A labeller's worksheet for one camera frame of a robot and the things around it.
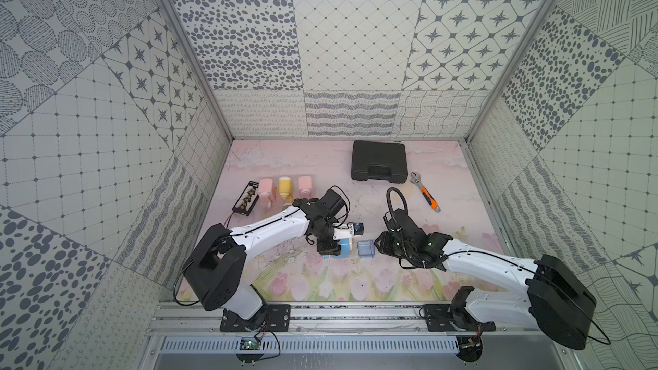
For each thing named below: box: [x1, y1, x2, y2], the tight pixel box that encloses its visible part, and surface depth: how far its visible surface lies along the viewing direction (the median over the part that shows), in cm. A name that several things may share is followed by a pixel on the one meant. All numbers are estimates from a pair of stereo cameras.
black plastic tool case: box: [351, 140, 408, 184], surface depth 107 cm
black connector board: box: [231, 180, 260, 216], surface depth 100 cm
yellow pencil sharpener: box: [278, 176, 293, 200], surface depth 98 cm
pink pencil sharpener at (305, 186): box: [298, 175, 312, 199], surface depth 99 cm
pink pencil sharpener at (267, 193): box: [258, 178, 276, 209], surface depth 98 cm
